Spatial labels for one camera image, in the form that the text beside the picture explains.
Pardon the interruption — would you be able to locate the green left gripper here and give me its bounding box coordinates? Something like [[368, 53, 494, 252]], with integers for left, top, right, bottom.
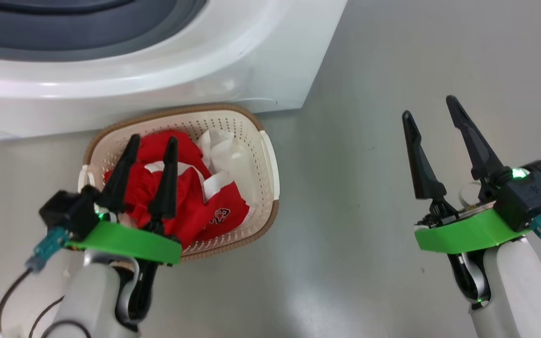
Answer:
[[65, 134, 183, 266]]

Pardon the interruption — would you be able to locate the grey rubber door gasket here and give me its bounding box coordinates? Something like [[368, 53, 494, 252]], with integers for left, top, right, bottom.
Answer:
[[0, 0, 208, 62]]

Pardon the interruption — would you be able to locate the cream perforated laundry basket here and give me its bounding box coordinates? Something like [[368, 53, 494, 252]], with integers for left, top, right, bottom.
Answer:
[[77, 103, 281, 262]]

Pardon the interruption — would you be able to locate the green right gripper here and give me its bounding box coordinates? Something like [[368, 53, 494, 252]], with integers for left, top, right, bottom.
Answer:
[[402, 95, 533, 254]]

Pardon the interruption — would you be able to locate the white washing machine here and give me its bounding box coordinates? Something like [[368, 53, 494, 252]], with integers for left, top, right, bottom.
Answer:
[[0, 0, 349, 142]]

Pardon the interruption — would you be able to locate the teal left camera connector cable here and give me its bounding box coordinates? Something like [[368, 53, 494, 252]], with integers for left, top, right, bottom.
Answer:
[[0, 227, 71, 338]]

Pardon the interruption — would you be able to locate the red and white jersey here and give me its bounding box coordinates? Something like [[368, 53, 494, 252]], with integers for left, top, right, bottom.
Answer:
[[104, 129, 253, 250]]

